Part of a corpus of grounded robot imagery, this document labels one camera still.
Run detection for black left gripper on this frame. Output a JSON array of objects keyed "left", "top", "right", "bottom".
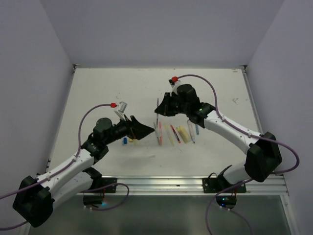
[{"left": 104, "top": 114, "right": 154, "bottom": 145}]

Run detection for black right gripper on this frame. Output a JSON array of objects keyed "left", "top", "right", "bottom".
[{"left": 156, "top": 92, "right": 190, "bottom": 116}]

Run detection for green highlighter pen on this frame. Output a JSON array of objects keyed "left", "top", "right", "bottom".
[{"left": 154, "top": 122, "right": 161, "bottom": 146}]

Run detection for dark red pen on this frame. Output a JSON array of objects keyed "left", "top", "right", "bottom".
[{"left": 170, "top": 124, "right": 181, "bottom": 143}]

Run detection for pink highlighter pen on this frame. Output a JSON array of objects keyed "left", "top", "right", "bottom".
[{"left": 158, "top": 121, "right": 163, "bottom": 146}]

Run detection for yellow marker with blue cap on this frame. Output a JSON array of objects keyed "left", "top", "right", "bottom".
[{"left": 179, "top": 126, "right": 191, "bottom": 143}]

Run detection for blue capped pen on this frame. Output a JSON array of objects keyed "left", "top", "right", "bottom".
[{"left": 187, "top": 120, "right": 195, "bottom": 143}]

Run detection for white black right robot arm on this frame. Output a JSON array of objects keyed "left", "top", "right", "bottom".
[{"left": 155, "top": 84, "right": 282, "bottom": 192}]

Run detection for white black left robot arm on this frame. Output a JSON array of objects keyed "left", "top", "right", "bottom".
[{"left": 13, "top": 116, "right": 154, "bottom": 228}]

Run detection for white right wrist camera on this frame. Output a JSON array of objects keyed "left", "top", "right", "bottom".
[{"left": 169, "top": 76, "right": 182, "bottom": 96}]

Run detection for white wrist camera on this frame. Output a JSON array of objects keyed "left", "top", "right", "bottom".
[
  {"left": 110, "top": 101, "right": 128, "bottom": 120},
  {"left": 169, "top": 76, "right": 182, "bottom": 96}
]

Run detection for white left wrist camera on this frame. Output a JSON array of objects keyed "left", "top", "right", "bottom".
[{"left": 110, "top": 101, "right": 128, "bottom": 120}]

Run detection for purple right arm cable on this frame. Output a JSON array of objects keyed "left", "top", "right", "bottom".
[{"left": 177, "top": 74, "right": 300, "bottom": 235}]

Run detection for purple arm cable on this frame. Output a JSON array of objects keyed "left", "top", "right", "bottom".
[
  {"left": 0, "top": 104, "right": 130, "bottom": 231},
  {"left": 177, "top": 74, "right": 300, "bottom": 235}
]

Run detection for aluminium table edge rail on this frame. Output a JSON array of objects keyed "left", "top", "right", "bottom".
[{"left": 75, "top": 174, "right": 289, "bottom": 196}]

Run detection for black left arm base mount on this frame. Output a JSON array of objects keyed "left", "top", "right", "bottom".
[{"left": 83, "top": 177, "right": 117, "bottom": 208}]

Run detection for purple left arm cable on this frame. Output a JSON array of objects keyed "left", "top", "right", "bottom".
[{"left": 0, "top": 104, "right": 130, "bottom": 231}]

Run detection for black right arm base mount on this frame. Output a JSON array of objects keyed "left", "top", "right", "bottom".
[{"left": 202, "top": 165, "right": 246, "bottom": 209}]

